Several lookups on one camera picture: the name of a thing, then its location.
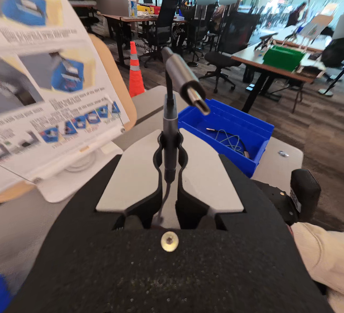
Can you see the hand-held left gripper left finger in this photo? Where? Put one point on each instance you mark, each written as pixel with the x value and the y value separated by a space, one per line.
pixel 134 178

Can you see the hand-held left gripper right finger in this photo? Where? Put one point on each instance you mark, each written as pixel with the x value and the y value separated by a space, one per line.
pixel 207 181

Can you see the grey USB hub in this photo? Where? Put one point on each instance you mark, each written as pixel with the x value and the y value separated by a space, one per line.
pixel 170 135

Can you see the blue plastic bin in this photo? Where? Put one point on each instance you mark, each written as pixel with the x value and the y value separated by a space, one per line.
pixel 4 291
pixel 228 118

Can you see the instruction sheet on wooden stand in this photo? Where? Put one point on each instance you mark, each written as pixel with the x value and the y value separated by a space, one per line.
pixel 118 82

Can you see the orange traffic cone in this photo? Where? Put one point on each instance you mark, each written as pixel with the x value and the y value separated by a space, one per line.
pixel 135 76

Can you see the black office chair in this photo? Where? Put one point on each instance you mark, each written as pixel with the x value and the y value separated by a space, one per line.
pixel 223 59
pixel 164 23

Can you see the green plastic bin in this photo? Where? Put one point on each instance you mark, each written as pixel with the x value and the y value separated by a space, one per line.
pixel 282 59

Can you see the wooden office desk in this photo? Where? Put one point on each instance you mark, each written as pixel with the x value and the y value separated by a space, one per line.
pixel 247 56
pixel 126 18

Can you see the printed instruction sheet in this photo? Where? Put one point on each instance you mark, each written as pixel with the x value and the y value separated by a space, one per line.
pixel 67 36

